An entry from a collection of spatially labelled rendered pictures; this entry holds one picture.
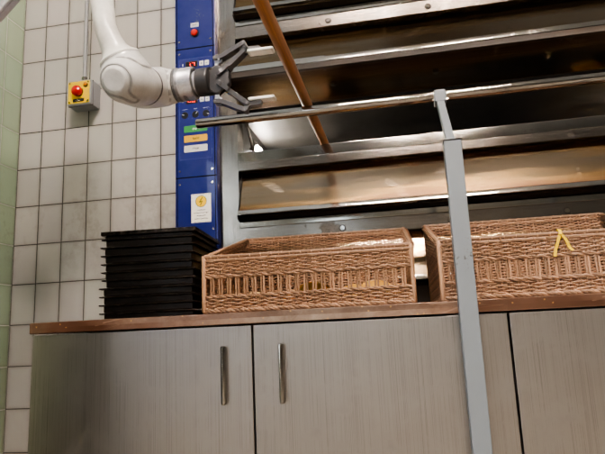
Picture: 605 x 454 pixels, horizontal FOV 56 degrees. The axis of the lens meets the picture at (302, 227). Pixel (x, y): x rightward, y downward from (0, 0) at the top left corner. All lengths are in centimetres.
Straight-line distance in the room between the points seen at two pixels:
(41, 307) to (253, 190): 90
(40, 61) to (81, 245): 79
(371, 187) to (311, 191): 21
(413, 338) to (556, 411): 34
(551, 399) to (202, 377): 81
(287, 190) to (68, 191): 86
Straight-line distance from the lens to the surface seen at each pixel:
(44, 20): 270
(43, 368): 167
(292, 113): 170
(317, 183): 202
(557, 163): 206
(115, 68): 143
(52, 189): 240
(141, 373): 153
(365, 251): 144
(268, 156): 207
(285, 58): 144
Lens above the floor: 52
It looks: 11 degrees up
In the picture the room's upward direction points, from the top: 3 degrees counter-clockwise
